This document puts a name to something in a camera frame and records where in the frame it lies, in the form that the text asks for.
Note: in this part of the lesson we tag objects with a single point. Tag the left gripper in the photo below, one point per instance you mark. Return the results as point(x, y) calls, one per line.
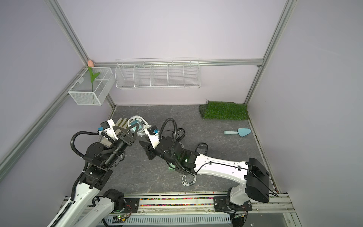
point(125, 137)

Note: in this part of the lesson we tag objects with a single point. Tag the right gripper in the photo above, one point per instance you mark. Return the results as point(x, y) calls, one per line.
point(148, 148)

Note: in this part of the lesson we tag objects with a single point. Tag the clear round pouch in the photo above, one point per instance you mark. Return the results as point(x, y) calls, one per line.
point(138, 120)

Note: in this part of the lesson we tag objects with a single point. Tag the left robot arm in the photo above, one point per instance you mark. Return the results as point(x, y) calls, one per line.
point(83, 209)

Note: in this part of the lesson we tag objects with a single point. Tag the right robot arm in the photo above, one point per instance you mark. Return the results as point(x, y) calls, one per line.
point(252, 177)

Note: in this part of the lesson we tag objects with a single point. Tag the beige work glove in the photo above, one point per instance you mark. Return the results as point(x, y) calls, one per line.
point(122, 122)

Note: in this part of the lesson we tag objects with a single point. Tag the white mesh box basket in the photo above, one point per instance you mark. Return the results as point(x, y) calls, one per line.
point(82, 93)

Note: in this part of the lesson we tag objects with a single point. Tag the green artificial grass mat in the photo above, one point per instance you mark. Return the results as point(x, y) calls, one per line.
point(224, 111)

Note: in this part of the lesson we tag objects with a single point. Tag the artificial pink tulip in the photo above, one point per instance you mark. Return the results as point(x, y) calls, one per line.
point(93, 76)

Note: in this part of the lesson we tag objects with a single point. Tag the teal garden trowel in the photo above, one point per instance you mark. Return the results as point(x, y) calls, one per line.
point(240, 131)

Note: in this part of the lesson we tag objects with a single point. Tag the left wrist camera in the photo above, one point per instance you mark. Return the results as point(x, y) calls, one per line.
point(107, 128)

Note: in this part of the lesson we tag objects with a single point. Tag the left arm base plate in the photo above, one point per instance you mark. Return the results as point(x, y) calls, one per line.
point(126, 205)

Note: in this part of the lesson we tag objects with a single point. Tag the white wire shelf basket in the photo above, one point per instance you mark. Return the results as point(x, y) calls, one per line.
point(158, 73)

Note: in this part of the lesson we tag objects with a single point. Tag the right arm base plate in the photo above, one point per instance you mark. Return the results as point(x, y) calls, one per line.
point(221, 205)

